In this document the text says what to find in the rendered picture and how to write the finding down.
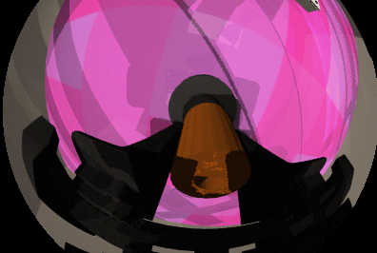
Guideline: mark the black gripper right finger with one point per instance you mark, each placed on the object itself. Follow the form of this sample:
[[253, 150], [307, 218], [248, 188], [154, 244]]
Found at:
[[270, 178]]

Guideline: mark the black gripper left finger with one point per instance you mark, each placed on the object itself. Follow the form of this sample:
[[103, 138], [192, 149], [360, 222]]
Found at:
[[144, 166]]

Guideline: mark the orange knob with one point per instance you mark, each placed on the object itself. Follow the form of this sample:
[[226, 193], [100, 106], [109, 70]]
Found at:
[[210, 160]]

